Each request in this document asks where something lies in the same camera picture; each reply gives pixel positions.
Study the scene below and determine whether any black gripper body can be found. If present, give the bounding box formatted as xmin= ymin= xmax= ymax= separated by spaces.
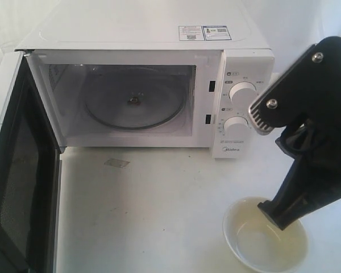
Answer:
xmin=275 ymin=122 xmax=341 ymax=203

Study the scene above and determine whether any cream ceramic bowl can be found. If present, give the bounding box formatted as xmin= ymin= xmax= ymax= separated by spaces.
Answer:
xmin=222 ymin=197 xmax=309 ymax=272

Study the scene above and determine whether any white microwave door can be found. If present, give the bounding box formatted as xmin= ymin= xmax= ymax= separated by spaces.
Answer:
xmin=0 ymin=51 xmax=61 ymax=272

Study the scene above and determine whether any glass microwave turntable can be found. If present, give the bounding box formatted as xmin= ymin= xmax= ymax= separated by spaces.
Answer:
xmin=85 ymin=67 xmax=188 ymax=130

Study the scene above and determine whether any white microwave oven body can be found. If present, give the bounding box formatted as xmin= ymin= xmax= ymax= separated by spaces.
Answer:
xmin=17 ymin=1 xmax=275 ymax=159

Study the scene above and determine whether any lower white control knob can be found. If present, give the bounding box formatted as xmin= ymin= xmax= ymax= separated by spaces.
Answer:
xmin=223 ymin=117 xmax=249 ymax=136

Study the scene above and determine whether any white control knob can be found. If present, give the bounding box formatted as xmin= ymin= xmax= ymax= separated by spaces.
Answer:
xmin=228 ymin=81 xmax=257 ymax=105
xmin=223 ymin=117 xmax=249 ymax=136

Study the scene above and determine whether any upper white control knob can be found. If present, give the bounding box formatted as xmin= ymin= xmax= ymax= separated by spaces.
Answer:
xmin=228 ymin=81 xmax=257 ymax=105

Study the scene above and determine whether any blue warning sticker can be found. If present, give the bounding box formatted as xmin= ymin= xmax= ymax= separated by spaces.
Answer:
xmin=178 ymin=26 xmax=232 ymax=41

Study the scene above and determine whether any clear tape patch on table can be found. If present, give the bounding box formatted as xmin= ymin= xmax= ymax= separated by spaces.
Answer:
xmin=104 ymin=158 xmax=130 ymax=168

